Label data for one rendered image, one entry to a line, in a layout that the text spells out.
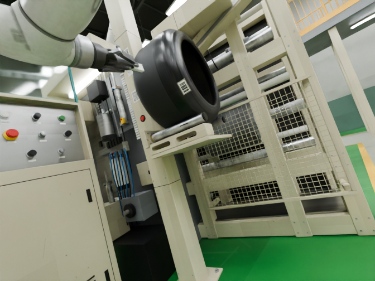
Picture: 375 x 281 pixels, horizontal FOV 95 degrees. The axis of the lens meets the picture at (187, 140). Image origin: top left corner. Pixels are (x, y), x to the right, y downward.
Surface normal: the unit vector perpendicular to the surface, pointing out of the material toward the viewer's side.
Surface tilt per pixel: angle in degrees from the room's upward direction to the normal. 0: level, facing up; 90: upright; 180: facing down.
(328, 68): 90
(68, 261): 90
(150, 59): 81
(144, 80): 96
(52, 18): 156
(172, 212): 90
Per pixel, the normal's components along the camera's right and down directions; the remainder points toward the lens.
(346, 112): -0.67, 0.11
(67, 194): 0.81, -0.30
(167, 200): -0.51, 0.05
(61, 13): 0.18, 0.91
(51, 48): 0.43, 0.90
